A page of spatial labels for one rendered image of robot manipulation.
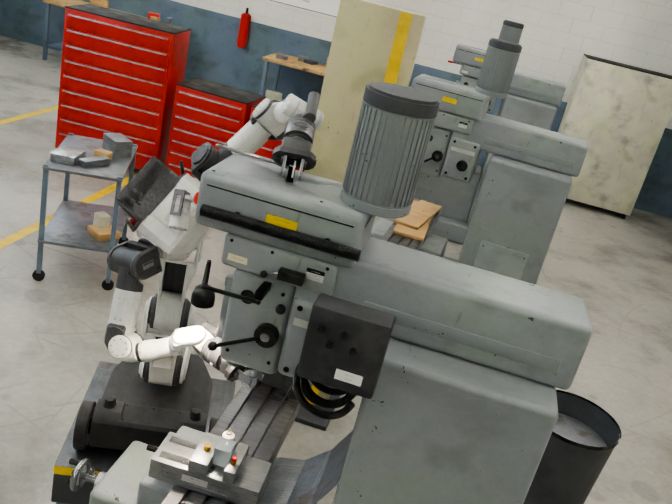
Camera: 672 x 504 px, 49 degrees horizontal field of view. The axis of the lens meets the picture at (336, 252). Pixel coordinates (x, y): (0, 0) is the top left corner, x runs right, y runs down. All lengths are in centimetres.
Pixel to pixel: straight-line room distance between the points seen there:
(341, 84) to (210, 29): 813
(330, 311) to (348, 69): 215
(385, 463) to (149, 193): 118
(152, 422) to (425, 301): 154
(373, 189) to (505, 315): 48
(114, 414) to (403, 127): 183
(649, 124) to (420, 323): 852
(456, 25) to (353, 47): 728
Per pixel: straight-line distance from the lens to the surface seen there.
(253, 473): 240
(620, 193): 1052
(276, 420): 277
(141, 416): 321
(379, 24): 372
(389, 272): 199
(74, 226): 554
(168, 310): 301
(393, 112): 189
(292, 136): 213
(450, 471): 212
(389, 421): 206
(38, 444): 399
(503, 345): 204
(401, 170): 193
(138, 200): 256
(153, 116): 739
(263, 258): 205
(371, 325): 177
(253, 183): 200
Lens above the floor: 252
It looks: 22 degrees down
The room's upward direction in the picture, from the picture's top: 13 degrees clockwise
